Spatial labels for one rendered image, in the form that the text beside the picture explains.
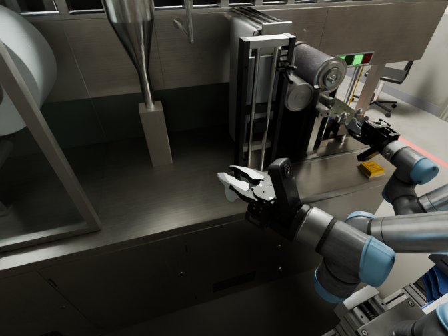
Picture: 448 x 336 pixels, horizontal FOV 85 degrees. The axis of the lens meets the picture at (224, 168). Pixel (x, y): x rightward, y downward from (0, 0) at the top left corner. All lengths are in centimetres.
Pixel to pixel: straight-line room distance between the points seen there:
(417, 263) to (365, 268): 179
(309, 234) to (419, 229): 20
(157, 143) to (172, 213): 31
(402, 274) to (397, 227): 157
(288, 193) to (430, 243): 26
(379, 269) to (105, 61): 114
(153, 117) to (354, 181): 87
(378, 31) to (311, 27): 41
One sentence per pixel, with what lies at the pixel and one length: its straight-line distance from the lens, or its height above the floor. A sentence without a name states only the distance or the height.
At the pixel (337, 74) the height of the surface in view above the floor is 126.
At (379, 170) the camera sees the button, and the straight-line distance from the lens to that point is 124.
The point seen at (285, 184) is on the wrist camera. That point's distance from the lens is 47.
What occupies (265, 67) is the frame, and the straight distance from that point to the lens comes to 84.
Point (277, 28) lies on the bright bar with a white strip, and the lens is 91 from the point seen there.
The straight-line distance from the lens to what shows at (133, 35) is 89.
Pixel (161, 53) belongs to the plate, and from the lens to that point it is 119.
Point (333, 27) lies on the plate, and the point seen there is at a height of 135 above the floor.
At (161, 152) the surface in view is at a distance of 109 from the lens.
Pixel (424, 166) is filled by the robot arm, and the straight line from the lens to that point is 94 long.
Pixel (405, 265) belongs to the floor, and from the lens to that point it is 221.
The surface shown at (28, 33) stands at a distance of 86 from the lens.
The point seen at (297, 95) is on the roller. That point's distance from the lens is 108.
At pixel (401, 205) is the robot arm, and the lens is 94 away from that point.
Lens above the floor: 162
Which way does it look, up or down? 41 degrees down
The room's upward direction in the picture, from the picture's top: straight up
